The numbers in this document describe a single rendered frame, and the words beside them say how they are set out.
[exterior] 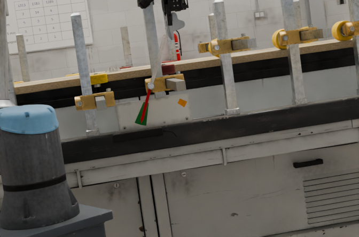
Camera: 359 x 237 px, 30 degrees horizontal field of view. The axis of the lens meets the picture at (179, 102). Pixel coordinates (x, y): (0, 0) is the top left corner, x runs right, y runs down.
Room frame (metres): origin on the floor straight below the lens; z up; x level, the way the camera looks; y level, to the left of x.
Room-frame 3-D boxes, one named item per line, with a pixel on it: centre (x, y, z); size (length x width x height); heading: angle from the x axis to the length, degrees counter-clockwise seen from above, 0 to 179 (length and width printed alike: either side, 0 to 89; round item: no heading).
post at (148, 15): (2.35, 0.06, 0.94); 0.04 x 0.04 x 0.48; 7
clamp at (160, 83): (2.36, 0.04, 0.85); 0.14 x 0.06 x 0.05; 97
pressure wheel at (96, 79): (2.49, 0.29, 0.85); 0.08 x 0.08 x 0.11
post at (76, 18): (2.32, 0.31, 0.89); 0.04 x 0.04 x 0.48; 7
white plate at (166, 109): (2.33, 0.09, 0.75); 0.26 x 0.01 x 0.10; 97
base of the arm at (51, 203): (1.60, 0.37, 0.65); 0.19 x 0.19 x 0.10
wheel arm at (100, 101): (2.29, 0.27, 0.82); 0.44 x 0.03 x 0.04; 7
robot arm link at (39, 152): (1.60, 0.38, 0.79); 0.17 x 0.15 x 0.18; 48
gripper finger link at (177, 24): (2.27, -0.02, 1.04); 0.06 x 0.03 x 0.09; 97
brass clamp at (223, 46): (2.39, -0.21, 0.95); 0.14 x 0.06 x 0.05; 97
